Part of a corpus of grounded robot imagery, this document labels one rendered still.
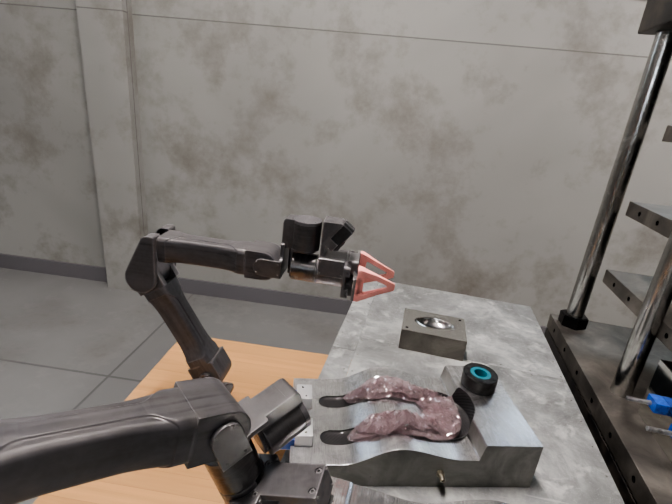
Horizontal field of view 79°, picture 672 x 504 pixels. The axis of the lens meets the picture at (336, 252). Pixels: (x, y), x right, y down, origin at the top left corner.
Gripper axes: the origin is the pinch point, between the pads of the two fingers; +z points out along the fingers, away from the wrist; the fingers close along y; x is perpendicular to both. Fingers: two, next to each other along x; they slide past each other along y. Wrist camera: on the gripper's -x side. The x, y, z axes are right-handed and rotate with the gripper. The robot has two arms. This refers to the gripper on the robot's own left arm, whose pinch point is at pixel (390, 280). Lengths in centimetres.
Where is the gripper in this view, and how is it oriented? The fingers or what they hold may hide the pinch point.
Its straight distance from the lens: 80.8
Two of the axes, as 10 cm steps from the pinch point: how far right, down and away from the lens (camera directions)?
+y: 1.2, -3.3, 9.4
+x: -1.2, 9.3, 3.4
